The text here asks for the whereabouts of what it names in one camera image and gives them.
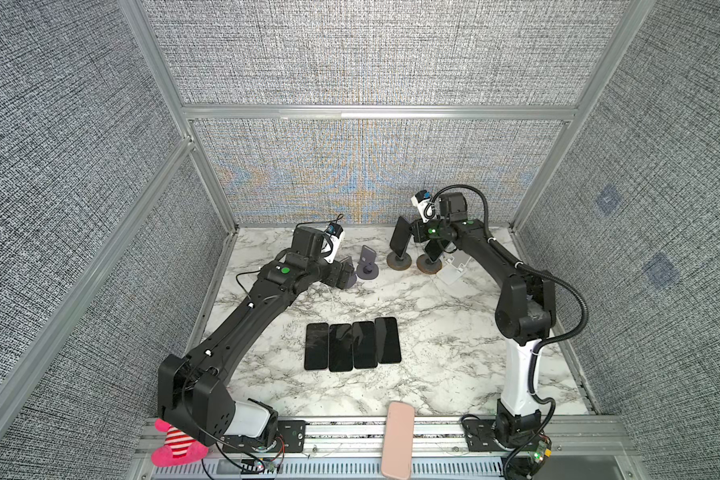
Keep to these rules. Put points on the pink phone on rail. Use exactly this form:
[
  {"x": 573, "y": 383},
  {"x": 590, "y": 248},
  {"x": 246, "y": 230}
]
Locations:
[{"x": 398, "y": 441}]

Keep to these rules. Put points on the pink white plush toy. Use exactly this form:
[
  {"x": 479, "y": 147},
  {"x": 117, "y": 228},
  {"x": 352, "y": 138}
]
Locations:
[{"x": 178, "y": 448}]

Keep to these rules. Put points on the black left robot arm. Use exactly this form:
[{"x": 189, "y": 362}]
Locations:
[{"x": 192, "y": 393}]

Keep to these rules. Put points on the wooden round stand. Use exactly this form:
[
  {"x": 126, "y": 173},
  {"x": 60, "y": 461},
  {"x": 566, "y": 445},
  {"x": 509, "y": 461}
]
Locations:
[
  {"x": 428, "y": 266},
  {"x": 398, "y": 263}
]

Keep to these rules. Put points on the purple round stand left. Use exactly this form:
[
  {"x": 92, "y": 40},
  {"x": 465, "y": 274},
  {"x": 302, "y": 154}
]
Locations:
[{"x": 348, "y": 277}]

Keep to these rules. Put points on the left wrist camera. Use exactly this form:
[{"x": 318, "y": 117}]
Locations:
[{"x": 333, "y": 235}]

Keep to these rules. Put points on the aluminium front rail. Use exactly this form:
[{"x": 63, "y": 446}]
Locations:
[{"x": 434, "y": 447}]

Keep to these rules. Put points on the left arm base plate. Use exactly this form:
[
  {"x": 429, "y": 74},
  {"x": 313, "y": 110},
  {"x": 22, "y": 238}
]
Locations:
[{"x": 276, "y": 437}]

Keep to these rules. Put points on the white phone stand right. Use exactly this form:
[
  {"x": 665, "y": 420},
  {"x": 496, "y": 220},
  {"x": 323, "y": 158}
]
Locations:
[{"x": 454, "y": 266}]

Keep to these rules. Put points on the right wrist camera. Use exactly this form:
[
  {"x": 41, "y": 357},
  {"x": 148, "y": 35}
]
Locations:
[{"x": 423, "y": 201}]

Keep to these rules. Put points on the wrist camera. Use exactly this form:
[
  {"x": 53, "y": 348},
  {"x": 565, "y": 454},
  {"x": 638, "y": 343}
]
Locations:
[
  {"x": 333, "y": 235},
  {"x": 423, "y": 201}
]

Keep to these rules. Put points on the wooden round stand left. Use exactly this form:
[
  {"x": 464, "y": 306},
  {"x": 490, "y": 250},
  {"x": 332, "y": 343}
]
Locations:
[{"x": 398, "y": 263}]

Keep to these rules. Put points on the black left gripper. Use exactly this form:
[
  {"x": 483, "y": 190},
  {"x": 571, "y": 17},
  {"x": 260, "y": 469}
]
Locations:
[{"x": 336, "y": 268}]

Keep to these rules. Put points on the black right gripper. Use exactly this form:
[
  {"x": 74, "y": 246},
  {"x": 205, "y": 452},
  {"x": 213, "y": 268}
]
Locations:
[{"x": 419, "y": 231}]

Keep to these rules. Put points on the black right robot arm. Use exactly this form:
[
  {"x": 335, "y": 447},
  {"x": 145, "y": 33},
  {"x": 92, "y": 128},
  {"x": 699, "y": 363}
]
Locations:
[{"x": 525, "y": 311}]

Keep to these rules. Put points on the phone with purple case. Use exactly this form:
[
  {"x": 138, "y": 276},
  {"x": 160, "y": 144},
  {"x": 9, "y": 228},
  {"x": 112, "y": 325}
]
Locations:
[{"x": 316, "y": 356}]

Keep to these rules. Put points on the wooden round stand right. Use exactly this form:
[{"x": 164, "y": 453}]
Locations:
[{"x": 428, "y": 266}]

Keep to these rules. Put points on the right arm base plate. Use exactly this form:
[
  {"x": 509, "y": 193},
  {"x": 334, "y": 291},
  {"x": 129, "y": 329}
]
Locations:
[{"x": 479, "y": 435}]

